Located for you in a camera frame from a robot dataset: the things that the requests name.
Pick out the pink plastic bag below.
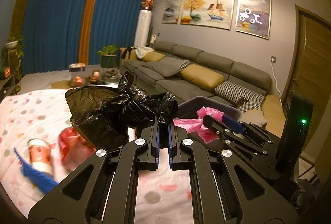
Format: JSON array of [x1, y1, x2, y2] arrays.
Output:
[[173, 106, 224, 144]]

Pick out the patterned white tablecloth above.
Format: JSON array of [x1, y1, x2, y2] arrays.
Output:
[[1, 89, 194, 223]]

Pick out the mustard yellow sofa cushion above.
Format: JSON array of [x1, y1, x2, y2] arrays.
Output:
[[181, 64, 225, 92]]

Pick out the orange centre curtain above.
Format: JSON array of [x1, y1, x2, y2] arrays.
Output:
[[78, 0, 96, 64]]

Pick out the right purple painting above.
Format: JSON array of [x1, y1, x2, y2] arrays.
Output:
[[235, 0, 272, 40]]

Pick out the small left landscape painting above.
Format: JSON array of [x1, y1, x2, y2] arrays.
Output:
[[162, 0, 182, 24]]

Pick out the white orange paper cup lying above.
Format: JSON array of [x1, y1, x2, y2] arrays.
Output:
[[28, 138, 53, 177]]

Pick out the white standing air conditioner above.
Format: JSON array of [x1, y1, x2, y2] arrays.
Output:
[[133, 9, 152, 47]]

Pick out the blue foam net sleeve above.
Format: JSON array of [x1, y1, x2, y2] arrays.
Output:
[[13, 148, 58, 194]]

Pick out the wooden door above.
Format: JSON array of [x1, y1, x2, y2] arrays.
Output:
[[282, 4, 331, 152]]

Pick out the grey sectional sofa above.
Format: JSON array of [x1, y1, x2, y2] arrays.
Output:
[[120, 41, 285, 136]]

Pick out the red paper cup lying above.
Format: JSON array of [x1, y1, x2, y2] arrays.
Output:
[[58, 127, 95, 172]]

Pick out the black white patterned cushion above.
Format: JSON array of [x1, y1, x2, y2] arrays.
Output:
[[214, 81, 265, 104]]

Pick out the flower decoration on conditioner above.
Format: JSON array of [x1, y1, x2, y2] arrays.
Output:
[[141, 0, 155, 11]]

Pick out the blue window curtains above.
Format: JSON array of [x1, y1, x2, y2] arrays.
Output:
[[22, 0, 142, 74]]

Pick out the sailboat tree painting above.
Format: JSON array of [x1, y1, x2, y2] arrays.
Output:
[[180, 0, 235, 30]]

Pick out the green potted plant by curtain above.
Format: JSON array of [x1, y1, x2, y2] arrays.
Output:
[[97, 45, 118, 69]]

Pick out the potted plant on stand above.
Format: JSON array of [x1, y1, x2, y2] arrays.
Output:
[[2, 34, 24, 83]]

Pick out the black plastic trash bag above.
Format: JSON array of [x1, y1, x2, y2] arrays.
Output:
[[65, 71, 178, 152]]

